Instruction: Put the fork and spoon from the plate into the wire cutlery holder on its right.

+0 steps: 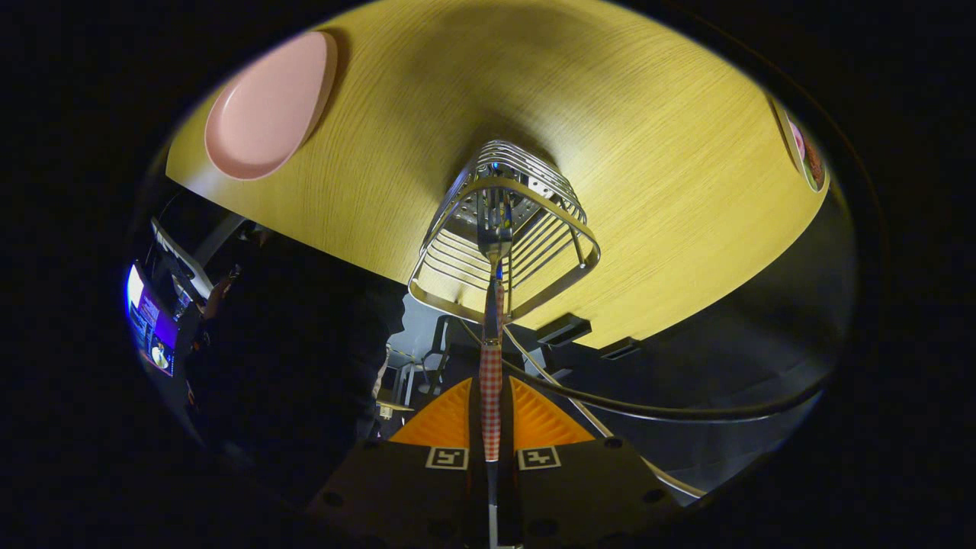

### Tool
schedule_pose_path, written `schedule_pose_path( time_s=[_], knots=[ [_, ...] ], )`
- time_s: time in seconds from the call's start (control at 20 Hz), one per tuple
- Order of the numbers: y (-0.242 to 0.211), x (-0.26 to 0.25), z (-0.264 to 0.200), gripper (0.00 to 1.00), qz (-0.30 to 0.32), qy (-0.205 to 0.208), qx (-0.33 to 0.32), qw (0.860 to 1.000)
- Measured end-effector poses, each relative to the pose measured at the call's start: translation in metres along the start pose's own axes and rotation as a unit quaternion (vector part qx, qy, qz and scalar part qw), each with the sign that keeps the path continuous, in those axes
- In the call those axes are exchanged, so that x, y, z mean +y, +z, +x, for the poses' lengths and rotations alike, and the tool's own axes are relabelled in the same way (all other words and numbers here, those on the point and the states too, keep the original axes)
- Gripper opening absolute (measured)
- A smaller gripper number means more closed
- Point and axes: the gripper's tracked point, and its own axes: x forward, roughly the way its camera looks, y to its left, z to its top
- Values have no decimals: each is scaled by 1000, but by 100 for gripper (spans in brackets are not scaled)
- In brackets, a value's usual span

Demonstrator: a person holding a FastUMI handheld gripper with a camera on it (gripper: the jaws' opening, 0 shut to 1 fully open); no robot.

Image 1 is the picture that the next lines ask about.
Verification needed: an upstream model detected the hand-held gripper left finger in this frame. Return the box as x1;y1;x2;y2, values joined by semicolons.
305;376;489;549

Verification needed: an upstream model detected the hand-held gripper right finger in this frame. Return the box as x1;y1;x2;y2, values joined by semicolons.
502;376;683;549

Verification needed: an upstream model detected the fork with checkered handle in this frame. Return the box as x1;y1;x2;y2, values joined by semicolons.
477;212;513;463

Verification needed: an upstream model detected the lit computer monitor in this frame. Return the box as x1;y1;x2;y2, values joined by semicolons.
124;262;180;378

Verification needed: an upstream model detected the pink plate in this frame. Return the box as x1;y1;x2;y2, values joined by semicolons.
204;30;339;181

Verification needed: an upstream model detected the white plate with food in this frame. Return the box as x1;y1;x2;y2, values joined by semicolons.
770;95;828;193

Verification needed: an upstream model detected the black cable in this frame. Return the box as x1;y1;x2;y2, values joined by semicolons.
499;357;828;422

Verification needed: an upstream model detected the metal wire basket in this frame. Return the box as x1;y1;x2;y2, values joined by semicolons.
407;140;602;325

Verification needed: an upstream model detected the white furniture frame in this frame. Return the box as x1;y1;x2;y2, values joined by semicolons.
149;213;249;302

